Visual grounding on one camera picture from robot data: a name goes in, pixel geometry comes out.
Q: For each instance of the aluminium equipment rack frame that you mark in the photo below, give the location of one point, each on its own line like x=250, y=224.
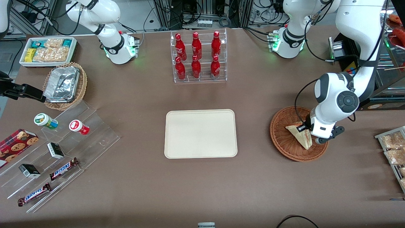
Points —
x=164, y=12

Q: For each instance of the clear acrylic bottle rack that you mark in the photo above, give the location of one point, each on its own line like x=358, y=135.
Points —
x=205, y=79

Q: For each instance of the black display case appliance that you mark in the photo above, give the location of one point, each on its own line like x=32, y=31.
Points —
x=395, y=106

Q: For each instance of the aluminium side frame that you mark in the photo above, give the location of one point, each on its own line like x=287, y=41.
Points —
x=47, y=15

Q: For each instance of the small grey object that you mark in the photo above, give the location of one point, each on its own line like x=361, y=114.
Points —
x=206, y=225

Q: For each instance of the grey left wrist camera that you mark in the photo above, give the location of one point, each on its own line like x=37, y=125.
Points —
x=335, y=131

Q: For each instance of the Snickers chocolate bar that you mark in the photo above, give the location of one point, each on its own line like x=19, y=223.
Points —
x=63, y=169
x=34, y=194

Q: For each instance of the white rectangular snack bin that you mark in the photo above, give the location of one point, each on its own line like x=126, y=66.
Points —
x=47, y=64

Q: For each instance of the red cookie box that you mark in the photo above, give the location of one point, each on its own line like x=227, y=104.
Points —
x=15, y=145

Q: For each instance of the clear bag of crackers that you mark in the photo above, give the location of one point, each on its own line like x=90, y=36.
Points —
x=52, y=54
x=53, y=43

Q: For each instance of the yellow snack pack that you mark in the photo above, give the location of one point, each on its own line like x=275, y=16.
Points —
x=30, y=55

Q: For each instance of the white power strip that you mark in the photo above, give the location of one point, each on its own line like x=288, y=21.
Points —
x=204, y=23

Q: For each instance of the triangular sandwich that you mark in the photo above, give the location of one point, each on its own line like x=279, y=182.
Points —
x=300, y=136

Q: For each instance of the green lidded snack cup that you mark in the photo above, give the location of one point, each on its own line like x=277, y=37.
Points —
x=44, y=120

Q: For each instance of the light tan wicker basket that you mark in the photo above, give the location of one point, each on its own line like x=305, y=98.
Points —
x=81, y=85

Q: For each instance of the red lidded snack cup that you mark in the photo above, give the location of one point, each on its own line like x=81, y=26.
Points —
x=77, y=126

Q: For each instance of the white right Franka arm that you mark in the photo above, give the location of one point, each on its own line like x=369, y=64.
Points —
x=110, y=47

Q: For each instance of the clear acrylic stepped display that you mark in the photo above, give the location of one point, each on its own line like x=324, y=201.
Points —
x=95, y=142

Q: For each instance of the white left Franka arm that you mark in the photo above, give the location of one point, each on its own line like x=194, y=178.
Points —
x=354, y=25

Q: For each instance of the red cola bottle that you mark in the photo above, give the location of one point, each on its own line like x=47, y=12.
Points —
x=216, y=46
x=215, y=69
x=180, y=47
x=196, y=69
x=180, y=71
x=196, y=47

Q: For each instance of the beige plastic tray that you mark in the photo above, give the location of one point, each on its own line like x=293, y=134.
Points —
x=199, y=134

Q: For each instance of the teal snack pack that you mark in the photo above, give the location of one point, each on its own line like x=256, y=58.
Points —
x=38, y=43
x=67, y=43

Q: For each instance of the clear bag of snacks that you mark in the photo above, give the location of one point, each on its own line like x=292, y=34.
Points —
x=403, y=183
x=394, y=141
x=397, y=156
x=402, y=172

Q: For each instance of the small black box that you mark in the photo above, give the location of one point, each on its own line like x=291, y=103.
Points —
x=55, y=150
x=29, y=171

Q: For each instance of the brown round wicker basket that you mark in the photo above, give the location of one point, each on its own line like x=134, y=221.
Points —
x=284, y=139

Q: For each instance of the aluminium foil tray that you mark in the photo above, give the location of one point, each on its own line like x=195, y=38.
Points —
x=61, y=84

